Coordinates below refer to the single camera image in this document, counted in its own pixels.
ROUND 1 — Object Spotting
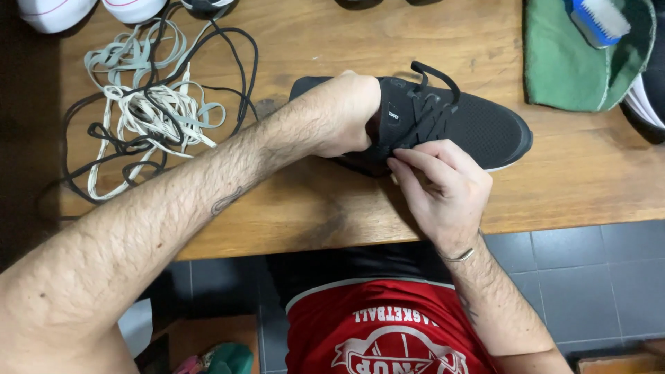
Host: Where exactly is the person's right hand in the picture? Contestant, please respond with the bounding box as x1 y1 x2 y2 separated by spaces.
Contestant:
387 139 494 256

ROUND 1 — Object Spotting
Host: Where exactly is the person's left hand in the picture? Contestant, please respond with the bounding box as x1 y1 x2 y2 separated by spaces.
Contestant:
304 70 382 159

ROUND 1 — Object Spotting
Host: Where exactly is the black mesh sneaker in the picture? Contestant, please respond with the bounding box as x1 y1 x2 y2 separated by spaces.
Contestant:
288 61 534 178

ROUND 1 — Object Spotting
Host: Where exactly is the black lace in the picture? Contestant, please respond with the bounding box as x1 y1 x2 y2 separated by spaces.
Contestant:
391 61 462 157

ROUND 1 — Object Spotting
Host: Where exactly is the thin black round shoelace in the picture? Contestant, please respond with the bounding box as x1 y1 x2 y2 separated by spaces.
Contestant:
140 0 260 138

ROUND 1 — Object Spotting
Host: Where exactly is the black undershirt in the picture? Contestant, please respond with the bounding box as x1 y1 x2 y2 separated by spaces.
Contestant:
265 240 460 310

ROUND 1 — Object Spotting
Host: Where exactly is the red basketball jersey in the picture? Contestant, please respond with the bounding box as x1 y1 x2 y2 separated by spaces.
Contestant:
284 278 500 374

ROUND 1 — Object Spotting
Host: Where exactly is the green cloth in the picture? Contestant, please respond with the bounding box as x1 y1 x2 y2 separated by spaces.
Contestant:
523 0 657 113

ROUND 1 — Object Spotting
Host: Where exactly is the black shoe with white trim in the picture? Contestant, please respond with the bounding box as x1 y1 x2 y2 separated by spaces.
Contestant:
179 0 238 20

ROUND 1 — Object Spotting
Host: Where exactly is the white flat shoelace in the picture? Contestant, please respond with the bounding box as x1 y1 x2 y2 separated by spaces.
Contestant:
87 62 219 201

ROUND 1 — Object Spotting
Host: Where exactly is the grey flat shoelace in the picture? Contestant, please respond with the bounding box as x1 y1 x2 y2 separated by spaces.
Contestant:
83 18 227 137

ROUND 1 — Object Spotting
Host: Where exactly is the black and white sneaker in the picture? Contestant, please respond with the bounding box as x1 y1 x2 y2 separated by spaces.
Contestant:
620 10 665 145

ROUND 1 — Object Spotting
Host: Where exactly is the blue brush with white bristles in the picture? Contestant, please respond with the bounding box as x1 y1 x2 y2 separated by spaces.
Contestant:
563 0 632 50

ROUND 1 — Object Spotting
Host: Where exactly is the flat black loose shoelace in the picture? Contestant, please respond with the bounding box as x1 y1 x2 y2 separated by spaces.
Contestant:
61 92 184 206

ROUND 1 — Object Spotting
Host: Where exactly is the wooden box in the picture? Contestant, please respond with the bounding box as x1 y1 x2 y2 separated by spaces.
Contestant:
576 340 665 374

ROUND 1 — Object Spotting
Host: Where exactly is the wooden stool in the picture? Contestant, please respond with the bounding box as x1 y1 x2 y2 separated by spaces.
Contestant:
136 314 260 374

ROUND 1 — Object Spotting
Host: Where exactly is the colourful green pink item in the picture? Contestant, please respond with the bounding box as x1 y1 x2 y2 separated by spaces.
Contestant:
173 341 255 374

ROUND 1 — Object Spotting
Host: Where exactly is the white bag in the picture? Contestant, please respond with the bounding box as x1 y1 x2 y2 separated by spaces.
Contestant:
118 298 154 359

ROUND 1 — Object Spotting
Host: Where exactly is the silver bracelet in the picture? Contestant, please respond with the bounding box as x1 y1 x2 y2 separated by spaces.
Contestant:
436 247 477 264

